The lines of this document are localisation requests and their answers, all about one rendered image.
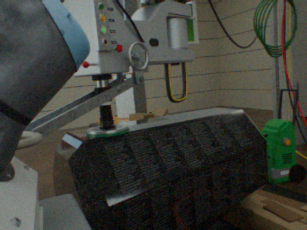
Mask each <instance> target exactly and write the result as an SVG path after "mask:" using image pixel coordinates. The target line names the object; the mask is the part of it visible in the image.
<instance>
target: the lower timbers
mask: <svg viewBox="0 0 307 230"><path fill-rule="evenodd" d="M256 194H259V195H261V196H264V197H266V198H268V199H271V200H273V201H277V202H279V203H282V204H285V205H288V206H289V207H293V208H295V209H298V210H300V209H299V208H300V207H303V206H305V205H307V204H306V203H302V202H300V201H295V200H293V199H288V198H286V197H283V196H280V195H276V194H274V193H270V192H267V191H263V190H259V191H258V192H257V193H256ZM223 219H224V220H226V221H228V222H229V223H231V224H232V225H234V226H235V227H238V228H239V229H242V230H261V229H258V228H257V227H255V226H253V225H251V224H249V223H247V222H245V221H243V220H241V219H239V218H237V217H236V216H234V215H231V214H228V215H227V216H226V217H224V218H223Z"/></svg>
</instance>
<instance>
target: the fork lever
mask: <svg viewBox="0 0 307 230"><path fill-rule="evenodd" d="M139 80H140V81H141V82H143V81H144V80H145V79H144V77H143V76H140V77H139ZM135 85H137V84H136V76H135V75H134V76H133V77H130V78H128V79H127V77H126V75H122V76H121V77H119V78H117V79H115V80H114V81H111V82H109V86H112V88H110V89H108V90H106V91H105V92H102V93H100V94H99V95H97V96H96V95H95V91H92V92H89V93H87V94H85V95H83V96H81V97H79V98H78V99H76V100H74V101H71V102H70V103H67V104H65V105H63V106H61V107H59V108H57V109H56V110H54V111H52V112H49V113H48V114H46V115H44V116H42V117H40V118H38V119H36V120H34V121H32V122H31V123H30V124H28V126H27V127H26V128H25V129H24V131H30V132H33V133H36V132H38V133H39V134H42V137H43V138H44V137H45V136H48V135H49V134H51V133H53V132H55V131H56V130H59V128H62V127H64V126H65V125H67V124H69V123H71V122H73V121H74V120H76V119H78V118H79V117H81V116H83V115H85V114H87V113H88V112H90V111H91V110H93V109H95V108H97V107H99V106H100V105H102V104H104V103H106V102H107V101H109V100H110V99H113V98H114V97H117V95H120V94H121V93H123V92H125V91H127V90H129V89H130V88H132V87H134V86H135ZM113 86H114V87H113Z"/></svg>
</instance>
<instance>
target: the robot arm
mask: <svg viewBox="0 0 307 230"><path fill-rule="evenodd" d="M64 2H65V0H0V173H1V172H3V170H4V169H5V168H6V167H7V166H8V165H9V164H10V162H11V161H12V158H13V157H14V154H15V151H16V148H17V146H18V143H19V142H20V139H21V136H22V134H23V132H24V129H25V128H26V127H27V126H28V124H30V123H31V122H32V120H33V119H34V118H35V117H36V116H37V115H38V114H39V113H40V112H41V110H42V109H43V108H44V107H45V106H46V104H48V103H49V101H50V100H51V99H52V98H53V97H54V96H55V95H56V94H57V93H58V91H59V90H61V88H62V87H63V86H64V85H65V84H66V83H67V81H68V80H69V79H70V78H71V77H72V76H73V75H74V74H75V73H76V72H77V71H78V70H79V67H80V66H81V65H82V64H83V63H84V61H85V60H86V58H87V57H88V56H89V53H90V43H89V39H88V38H87V35H86V34H85V32H84V30H83V29H82V28H81V26H80V24H79V23H78V22H77V21H76V20H75V18H74V17H73V16H72V15H71V13H70V12H69V11H68V10H67V9H66V8H65V6H64V5H63V3H64Z"/></svg>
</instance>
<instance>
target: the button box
mask: <svg viewBox="0 0 307 230"><path fill-rule="evenodd" d="M98 3H103V5H104V10H103V11H101V10H100V9H99V8H98ZM90 11H91V16H92V21H93V33H94V38H95V50H96V51H111V50H112V42H111V37H110V24H109V18H108V9H107V0H90ZM101 14H102V15H104V16H105V18H106V21H105V22H104V23H102V22H101V21H100V18H99V17H100V15H101ZM103 26H104V27H106V29H107V33H106V34H102V32H101V27H103ZM103 38H107V39H108V45H103V43H102V39H103Z"/></svg>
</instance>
